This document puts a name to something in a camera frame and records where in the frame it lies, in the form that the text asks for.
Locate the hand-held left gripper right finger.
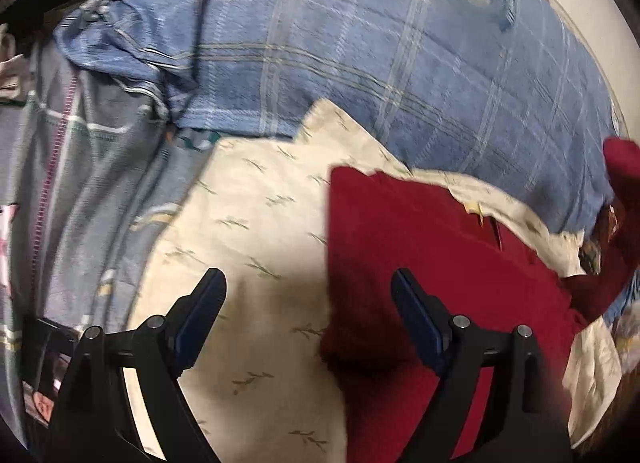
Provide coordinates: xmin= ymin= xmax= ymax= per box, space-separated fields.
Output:
xmin=391 ymin=268 xmax=573 ymax=463

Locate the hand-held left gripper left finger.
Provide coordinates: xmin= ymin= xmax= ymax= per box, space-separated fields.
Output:
xmin=47 ymin=268 xmax=227 ymax=463

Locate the red garment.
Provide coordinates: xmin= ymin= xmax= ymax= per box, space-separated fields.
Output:
xmin=320 ymin=136 xmax=640 ymax=463

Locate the cream leaf-print cloth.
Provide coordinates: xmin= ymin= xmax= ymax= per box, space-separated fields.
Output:
xmin=122 ymin=98 xmax=623 ymax=463

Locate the grey plaid garment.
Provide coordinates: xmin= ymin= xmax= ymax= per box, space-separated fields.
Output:
xmin=0 ymin=28 xmax=221 ymax=444

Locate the dark patterned object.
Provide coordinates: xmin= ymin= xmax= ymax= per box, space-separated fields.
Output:
xmin=577 ymin=200 xmax=623 ymax=276

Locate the pink white cloth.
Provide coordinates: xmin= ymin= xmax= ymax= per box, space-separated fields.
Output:
xmin=0 ymin=26 xmax=36 ymax=101

